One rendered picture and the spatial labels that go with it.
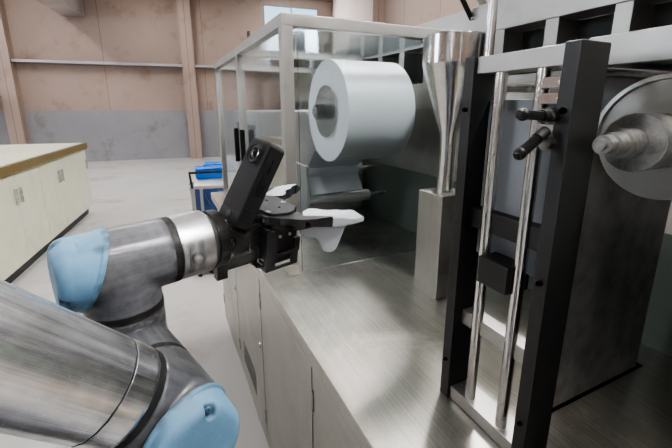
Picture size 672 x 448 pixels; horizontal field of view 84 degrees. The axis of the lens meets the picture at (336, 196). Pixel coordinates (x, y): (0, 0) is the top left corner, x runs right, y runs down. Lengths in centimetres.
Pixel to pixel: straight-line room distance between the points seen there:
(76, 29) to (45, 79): 144
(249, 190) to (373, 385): 43
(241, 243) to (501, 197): 36
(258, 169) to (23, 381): 29
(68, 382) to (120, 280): 14
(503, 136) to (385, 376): 46
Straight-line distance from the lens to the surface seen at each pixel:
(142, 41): 1144
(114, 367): 32
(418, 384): 74
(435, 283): 98
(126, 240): 42
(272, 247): 49
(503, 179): 56
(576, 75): 47
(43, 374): 30
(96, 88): 1156
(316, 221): 48
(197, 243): 44
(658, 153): 52
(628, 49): 57
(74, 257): 42
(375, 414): 68
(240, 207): 46
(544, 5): 110
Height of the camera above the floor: 137
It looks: 13 degrees down
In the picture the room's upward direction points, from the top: straight up
